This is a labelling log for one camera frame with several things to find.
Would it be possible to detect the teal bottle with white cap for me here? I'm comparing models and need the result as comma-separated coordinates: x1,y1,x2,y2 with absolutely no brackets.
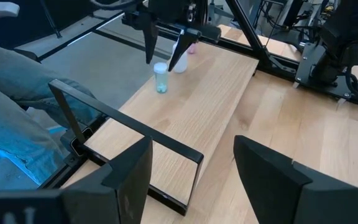
153,62,169,95

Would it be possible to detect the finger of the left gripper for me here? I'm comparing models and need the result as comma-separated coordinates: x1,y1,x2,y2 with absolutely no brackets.
168,30,202,72
141,17,160,65

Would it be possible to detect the white translucent medicine bottle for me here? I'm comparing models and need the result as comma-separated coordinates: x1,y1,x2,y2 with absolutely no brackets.
172,42,189,74

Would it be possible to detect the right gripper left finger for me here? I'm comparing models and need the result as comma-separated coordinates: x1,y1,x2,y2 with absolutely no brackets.
62,136,154,224

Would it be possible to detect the black aluminium table frame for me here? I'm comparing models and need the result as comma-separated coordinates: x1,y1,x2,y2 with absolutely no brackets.
14,0,358,191

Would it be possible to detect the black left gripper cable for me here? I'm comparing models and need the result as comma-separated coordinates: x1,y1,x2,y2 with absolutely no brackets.
88,0,143,11

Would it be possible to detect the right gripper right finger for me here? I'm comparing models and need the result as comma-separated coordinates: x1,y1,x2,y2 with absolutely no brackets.
234,135,358,224

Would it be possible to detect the person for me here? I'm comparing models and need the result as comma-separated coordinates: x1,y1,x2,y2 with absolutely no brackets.
0,34,101,188

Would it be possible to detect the black stand leg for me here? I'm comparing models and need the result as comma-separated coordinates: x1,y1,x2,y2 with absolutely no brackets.
39,0,63,40

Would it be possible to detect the black shelf divider frame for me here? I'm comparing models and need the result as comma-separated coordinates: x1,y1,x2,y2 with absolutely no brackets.
48,79,204,216

